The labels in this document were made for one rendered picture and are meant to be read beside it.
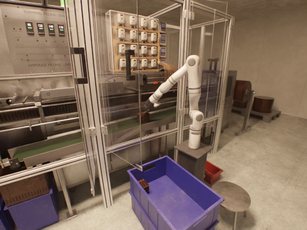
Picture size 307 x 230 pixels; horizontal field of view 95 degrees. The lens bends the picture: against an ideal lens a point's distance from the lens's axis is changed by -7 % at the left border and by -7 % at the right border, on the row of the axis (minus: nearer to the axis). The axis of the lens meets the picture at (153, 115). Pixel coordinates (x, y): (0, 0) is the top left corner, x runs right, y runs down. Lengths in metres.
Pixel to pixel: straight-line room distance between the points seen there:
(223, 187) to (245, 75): 4.63
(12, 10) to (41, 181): 1.30
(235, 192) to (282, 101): 4.22
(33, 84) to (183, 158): 1.41
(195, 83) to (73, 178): 1.41
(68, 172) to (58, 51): 1.11
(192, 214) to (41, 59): 1.73
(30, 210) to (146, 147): 1.19
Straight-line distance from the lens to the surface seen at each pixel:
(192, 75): 1.15
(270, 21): 5.68
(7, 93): 1.60
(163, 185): 1.45
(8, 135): 1.79
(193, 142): 1.31
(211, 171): 2.02
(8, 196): 1.46
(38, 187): 1.43
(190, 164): 1.35
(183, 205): 1.33
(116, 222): 1.53
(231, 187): 1.53
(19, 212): 1.56
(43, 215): 1.60
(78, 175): 1.72
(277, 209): 1.92
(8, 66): 1.66
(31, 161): 1.30
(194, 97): 1.19
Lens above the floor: 1.22
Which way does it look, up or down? 18 degrees down
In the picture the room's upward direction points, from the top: straight up
